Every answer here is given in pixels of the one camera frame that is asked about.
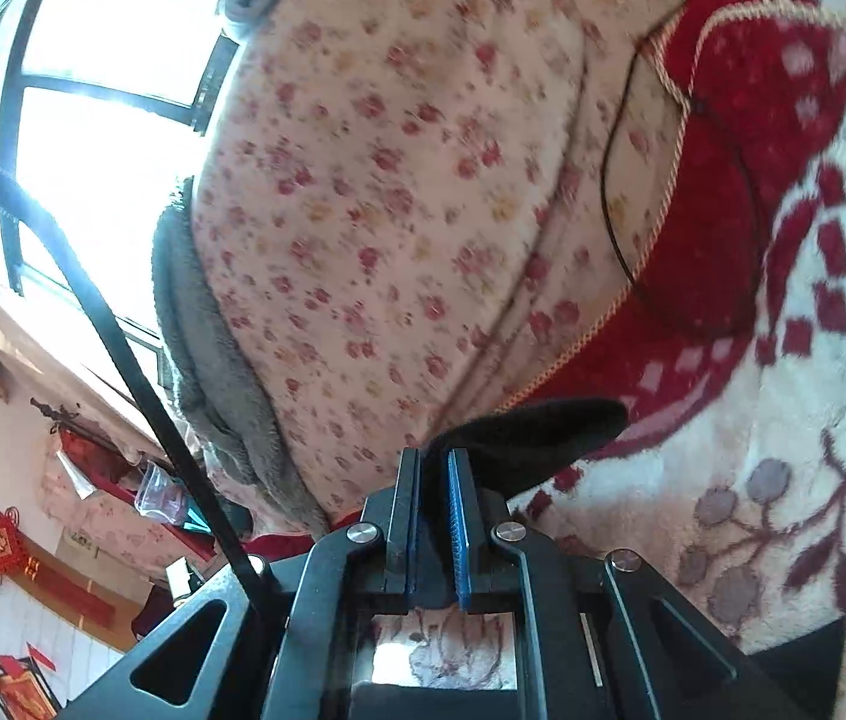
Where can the teal bag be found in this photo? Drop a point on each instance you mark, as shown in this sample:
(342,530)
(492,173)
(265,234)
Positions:
(196,517)

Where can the floral pillow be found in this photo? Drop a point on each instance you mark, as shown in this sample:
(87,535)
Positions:
(100,525)

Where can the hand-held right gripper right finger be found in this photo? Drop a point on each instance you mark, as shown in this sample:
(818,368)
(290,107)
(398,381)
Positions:
(460,532)

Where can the floral back cushion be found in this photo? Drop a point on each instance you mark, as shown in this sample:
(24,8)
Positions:
(393,202)

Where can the black pants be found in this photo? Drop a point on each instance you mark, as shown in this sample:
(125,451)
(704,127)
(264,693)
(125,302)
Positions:
(543,435)

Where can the black framed window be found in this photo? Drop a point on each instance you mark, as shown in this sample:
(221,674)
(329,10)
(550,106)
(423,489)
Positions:
(108,22)

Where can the clear plastic bag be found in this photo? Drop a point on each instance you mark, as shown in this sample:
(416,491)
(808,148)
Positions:
(157,491)

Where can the red and white floral blanket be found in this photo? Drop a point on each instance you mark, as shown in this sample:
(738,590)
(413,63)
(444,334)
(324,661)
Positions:
(730,165)

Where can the grey fleece jacket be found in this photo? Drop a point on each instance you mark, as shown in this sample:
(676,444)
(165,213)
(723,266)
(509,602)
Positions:
(205,360)

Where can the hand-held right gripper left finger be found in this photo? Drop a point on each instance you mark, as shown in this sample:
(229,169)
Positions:
(412,532)

